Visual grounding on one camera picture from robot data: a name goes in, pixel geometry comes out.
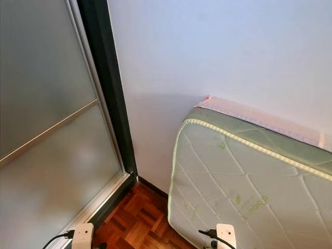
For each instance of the black door frame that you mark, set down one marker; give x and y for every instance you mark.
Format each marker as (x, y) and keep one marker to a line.
(106, 78)

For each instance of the dark wooden baseboard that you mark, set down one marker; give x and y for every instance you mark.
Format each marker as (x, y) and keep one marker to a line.
(153, 187)

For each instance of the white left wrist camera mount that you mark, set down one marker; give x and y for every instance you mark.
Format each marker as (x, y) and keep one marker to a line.
(83, 236)

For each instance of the pink fabric strip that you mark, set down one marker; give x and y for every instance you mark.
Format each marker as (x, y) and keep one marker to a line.
(254, 118)

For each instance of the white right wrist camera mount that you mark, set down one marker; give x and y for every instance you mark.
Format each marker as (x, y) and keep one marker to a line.
(226, 236)

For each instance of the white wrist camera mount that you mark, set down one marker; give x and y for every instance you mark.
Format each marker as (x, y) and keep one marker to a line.
(83, 236)
(226, 236)

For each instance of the frosted glass sliding door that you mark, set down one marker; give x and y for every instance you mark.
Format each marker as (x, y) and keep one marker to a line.
(52, 104)

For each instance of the white green quilted mattress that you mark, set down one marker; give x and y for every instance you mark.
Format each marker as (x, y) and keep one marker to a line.
(238, 176)

